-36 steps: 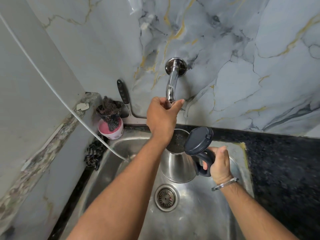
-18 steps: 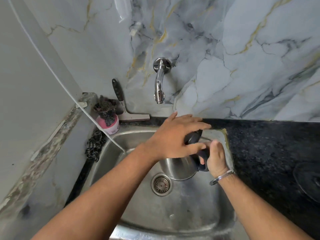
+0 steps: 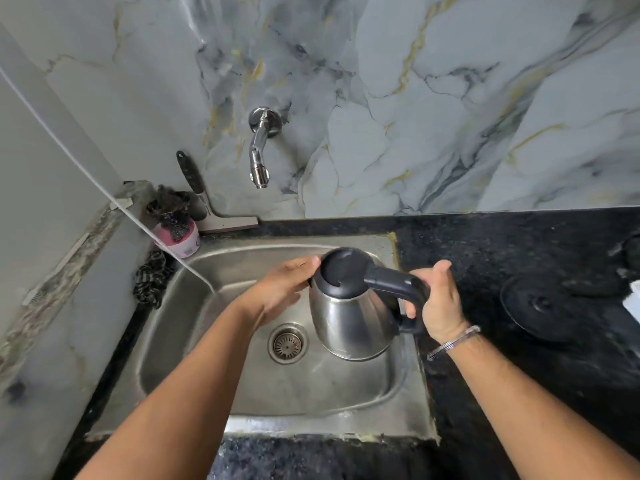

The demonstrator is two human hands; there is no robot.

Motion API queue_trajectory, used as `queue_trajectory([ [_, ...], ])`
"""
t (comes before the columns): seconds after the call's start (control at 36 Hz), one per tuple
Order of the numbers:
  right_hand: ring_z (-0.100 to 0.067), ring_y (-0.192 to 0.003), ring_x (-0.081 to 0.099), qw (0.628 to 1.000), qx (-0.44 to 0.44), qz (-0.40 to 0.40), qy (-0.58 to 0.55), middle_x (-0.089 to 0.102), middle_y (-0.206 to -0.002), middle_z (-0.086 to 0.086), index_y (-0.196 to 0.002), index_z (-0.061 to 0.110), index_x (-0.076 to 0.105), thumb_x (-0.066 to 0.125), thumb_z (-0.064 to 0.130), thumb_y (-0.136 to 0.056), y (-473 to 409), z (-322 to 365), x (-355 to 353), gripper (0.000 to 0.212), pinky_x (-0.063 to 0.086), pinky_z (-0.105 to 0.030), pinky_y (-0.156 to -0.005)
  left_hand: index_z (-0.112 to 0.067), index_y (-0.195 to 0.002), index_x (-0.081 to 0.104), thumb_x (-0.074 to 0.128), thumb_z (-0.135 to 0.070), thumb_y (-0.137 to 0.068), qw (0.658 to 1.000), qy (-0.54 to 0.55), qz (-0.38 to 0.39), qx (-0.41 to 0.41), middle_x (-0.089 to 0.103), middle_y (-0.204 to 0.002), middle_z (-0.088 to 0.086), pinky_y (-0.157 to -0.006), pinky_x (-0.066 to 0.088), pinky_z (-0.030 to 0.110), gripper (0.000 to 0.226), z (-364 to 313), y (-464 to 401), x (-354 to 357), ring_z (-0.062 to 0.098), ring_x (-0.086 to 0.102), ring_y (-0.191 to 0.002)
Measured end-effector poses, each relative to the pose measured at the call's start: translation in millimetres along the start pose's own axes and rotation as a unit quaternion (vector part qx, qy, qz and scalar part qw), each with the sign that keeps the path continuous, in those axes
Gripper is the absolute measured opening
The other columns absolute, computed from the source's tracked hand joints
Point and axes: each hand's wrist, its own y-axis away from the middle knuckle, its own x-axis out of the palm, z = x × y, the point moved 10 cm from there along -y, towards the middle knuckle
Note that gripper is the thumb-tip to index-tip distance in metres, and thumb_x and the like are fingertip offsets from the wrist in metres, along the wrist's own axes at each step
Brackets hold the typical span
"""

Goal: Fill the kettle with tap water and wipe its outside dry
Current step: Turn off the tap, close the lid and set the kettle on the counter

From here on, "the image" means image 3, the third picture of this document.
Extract pink plastic cup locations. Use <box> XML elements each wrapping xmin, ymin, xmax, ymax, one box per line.
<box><xmin>153</xmin><ymin>218</ymin><xmax>201</xmax><ymax>259</ymax></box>

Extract steel electric kettle black handle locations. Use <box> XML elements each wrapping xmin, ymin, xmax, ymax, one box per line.
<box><xmin>308</xmin><ymin>247</ymin><xmax>431</xmax><ymax>362</ymax></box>

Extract person's left hand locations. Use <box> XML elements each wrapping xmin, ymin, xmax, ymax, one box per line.
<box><xmin>240</xmin><ymin>256</ymin><xmax>322</xmax><ymax>329</ymax></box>

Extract sink drain strainer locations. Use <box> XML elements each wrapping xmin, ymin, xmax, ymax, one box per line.
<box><xmin>268</xmin><ymin>323</ymin><xmax>310</xmax><ymax>365</ymax></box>

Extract black handled squeegee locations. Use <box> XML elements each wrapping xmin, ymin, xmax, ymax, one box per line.
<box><xmin>175</xmin><ymin>150</ymin><xmax>260</xmax><ymax>235</ymax></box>

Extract silver bangle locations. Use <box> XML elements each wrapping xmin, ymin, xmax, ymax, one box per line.
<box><xmin>426</xmin><ymin>325</ymin><xmax>482</xmax><ymax>361</ymax></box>

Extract person's right forearm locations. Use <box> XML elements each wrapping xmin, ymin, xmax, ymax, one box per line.
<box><xmin>434</xmin><ymin>331</ymin><xmax>640</xmax><ymax>480</ymax></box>

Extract chrome wall tap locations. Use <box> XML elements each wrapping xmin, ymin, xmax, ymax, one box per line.
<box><xmin>248</xmin><ymin>107</ymin><xmax>284</xmax><ymax>190</ymax></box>

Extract stainless steel sink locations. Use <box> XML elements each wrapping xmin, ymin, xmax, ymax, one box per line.
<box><xmin>86</xmin><ymin>235</ymin><xmax>441</xmax><ymax>443</ymax></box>

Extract white cloth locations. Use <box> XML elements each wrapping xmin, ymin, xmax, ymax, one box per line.
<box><xmin>621</xmin><ymin>281</ymin><xmax>640</xmax><ymax>325</ymax></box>

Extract striped dark cloth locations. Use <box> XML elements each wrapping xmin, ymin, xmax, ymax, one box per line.
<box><xmin>132</xmin><ymin>251</ymin><xmax>173</xmax><ymax>309</ymax></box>

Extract black scrubber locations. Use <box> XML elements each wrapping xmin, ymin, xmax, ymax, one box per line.
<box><xmin>146</xmin><ymin>185</ymin><xmax>196</xmax><ymax>244</ymax></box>

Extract person's right hand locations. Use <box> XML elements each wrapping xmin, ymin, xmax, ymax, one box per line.
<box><xmin>404</xmin><ymin>260</ymin><xmax>471</xmax><ymax>346</ymax></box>

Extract black round kettle base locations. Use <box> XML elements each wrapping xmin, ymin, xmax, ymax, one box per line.
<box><xmin>500</xmin><ymin>274</ymin><xmax>593</xmax><ymax>343</ymax></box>

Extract white hose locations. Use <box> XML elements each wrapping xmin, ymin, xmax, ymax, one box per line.
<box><xmin>0</xmin><ymin>67</ymin><xmax>219</xmax><ymax>295</ymax></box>

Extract person's left forearm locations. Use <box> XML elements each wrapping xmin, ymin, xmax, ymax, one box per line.
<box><xmin>73</xmin><ymin>300</ymin><xmax>265</xmax><ymax>480</ymax></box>

